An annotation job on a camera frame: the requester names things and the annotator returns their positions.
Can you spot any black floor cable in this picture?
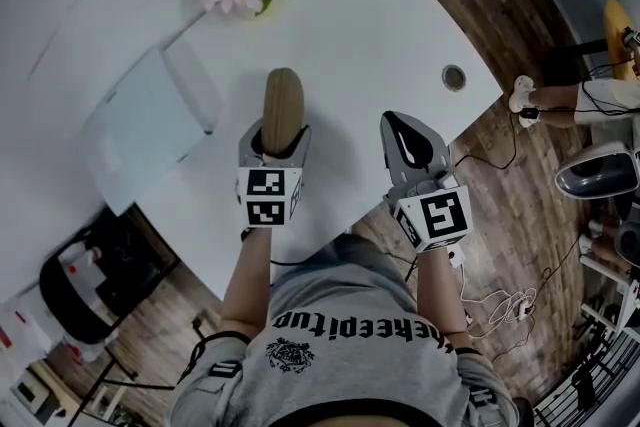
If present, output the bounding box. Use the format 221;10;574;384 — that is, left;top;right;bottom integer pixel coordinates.
449;112;521;172

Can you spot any round desk cable grommet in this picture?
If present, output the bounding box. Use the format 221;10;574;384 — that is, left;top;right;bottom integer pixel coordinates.
441;63;467;92

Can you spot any white wire rack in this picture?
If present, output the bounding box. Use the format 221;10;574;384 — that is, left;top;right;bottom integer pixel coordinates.
532;329;640;427

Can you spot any gray gripper-shaped device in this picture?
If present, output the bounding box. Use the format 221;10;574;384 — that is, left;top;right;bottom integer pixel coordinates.
554;139;640;202

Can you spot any white floor cable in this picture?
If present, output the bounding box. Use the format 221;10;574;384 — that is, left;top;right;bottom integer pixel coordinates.
458;259;539;329

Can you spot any person's gray shirt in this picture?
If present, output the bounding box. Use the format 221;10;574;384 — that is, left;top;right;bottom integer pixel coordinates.
167;232;521;427

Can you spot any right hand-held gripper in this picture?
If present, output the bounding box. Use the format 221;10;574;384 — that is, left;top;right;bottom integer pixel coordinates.
380;111;475;255

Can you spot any person's left forearm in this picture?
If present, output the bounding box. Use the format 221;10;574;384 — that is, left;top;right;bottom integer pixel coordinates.
219;227;274;341

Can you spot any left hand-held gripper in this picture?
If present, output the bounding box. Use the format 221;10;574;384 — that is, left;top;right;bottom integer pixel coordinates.
234;118;313;230

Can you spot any round wooden table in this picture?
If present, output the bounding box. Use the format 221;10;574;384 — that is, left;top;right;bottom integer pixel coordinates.
602;0;639;81

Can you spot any white box with red dot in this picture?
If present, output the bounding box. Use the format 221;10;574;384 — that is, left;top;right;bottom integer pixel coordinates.
56;239;109;301

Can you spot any person's right forearm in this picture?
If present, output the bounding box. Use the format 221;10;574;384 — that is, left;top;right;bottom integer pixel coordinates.
414;244;474;354

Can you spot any black chair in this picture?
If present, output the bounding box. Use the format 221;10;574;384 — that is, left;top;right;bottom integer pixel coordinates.
38;204;182;346

